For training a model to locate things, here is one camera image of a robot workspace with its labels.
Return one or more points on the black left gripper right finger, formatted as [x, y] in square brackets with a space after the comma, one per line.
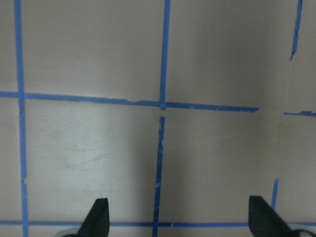
[263, 221]

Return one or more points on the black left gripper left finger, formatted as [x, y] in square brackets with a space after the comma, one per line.
[96, 223]

